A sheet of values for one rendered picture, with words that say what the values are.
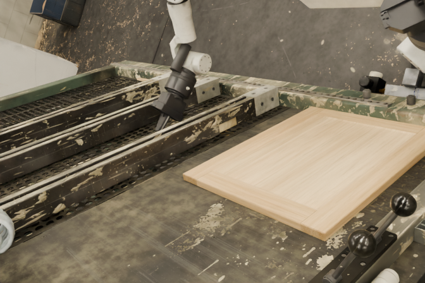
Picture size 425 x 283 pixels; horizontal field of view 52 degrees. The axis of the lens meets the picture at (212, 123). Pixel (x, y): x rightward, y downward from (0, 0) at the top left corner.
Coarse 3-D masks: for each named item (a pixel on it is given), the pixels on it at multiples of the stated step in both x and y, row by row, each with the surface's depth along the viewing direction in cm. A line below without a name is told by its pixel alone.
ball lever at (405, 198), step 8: (400, 192) 67; (392, 200) 66; (400, 200) 65; (408, 200) 65; (392, 208) 66; (400, 208) 65; (408, 208) 65; (392, 216) 68; (400, 216) 66; (408, 216) 66; (384, 224) 70; (376, 232) 72; (376, 240) 72
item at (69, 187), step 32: (256, 96) 148; (192, 128) 132; (96, 160) 116; (128, 160) 118; (160, 160) 126; (32, 192) 104; (64, 192) 107; (96, 192) 113; (0, 224) 98; (32, 224) 103
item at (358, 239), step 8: (352, 232) 60; (360, 232) 59; (368, 232) 59; (352, 240) 59; (360, 240) 58; (368, 240) 58; (352, 248) 58; (360, 248) 58; (368, 248) 58; (352, 256) 61; (360, 256) 58; (368, 256) 58; (344, 264) 63; (328, 272) 67; (336, 272) 64; (328, 280) 65; (336, 280) 65
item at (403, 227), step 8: (424, 184) 89; (416, 192) 87; (424, 192) 86; (416, 200) 84; (424, 200) 84; (416, 208) 82; (424, 208) 81; (416, 216) 80; (424, 216) 81; (376, 224) 79; (392, 224) 78; (400, 224) 78; (408, 224) 78; (416, 224) 79; (400, 232) 76; (408, 232) 77; (400, 240) 75; (408, 240) 78; (392, 248) 73; (400, 248) 76; (384, 256) 72; (392, 256) 74; (376, 264) 70; (384, 264) 72; (368, 272) 69; (376, 272) 71; (360, 280) 67; (368, 280) 69
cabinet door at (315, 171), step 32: (288, 128) 132; (320, 128) 129; (352, 128) 126; (384, 128) 123; (416, 128) 119; (224, 160) 117; (256, 160) 115; (288, 160) 113; (320, 160) 110; (352, 160) 108; (384, 160) 105; (416, 160) 105; (224, 192) 102; (256, 192) 100; (288, 192) 98; (320, 192) 96; (352, 192) 94; (288, 224) 89; (320, 224) 85
